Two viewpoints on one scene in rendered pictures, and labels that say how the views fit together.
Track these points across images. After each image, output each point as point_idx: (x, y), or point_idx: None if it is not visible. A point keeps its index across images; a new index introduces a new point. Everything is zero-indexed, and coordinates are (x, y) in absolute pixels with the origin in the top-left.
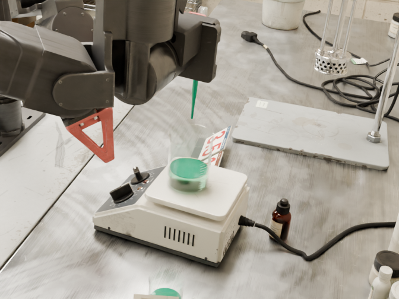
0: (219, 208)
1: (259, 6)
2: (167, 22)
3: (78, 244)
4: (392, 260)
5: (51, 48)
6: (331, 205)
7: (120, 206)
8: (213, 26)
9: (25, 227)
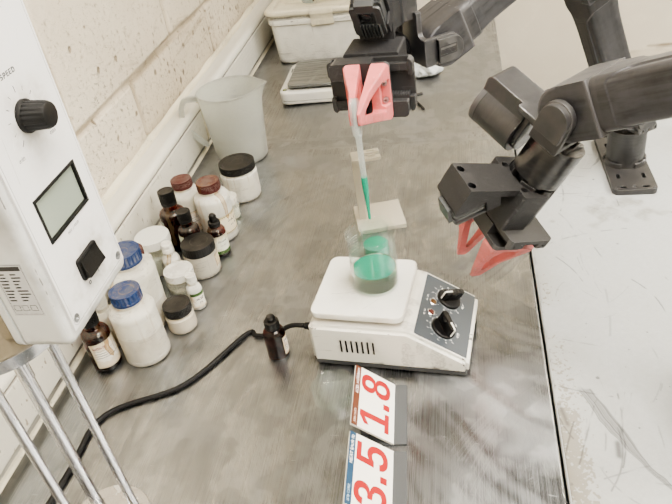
0: (337, 263)
1: None
2: None
3: (480, 294)
4: (174, 303)
5: (431, 3)
6: (202, 418)
7: (444, 282)
8: (333, 58)
9: (545, 297)
